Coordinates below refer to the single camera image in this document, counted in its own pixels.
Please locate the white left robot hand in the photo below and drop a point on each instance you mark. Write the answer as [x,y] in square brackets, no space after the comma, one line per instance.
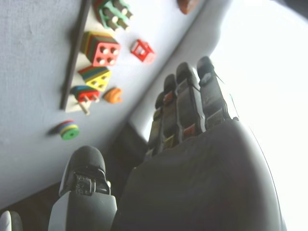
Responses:
[192,180]

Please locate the round colour discs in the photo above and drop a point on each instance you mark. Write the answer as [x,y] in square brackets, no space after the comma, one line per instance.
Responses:
[65,128]

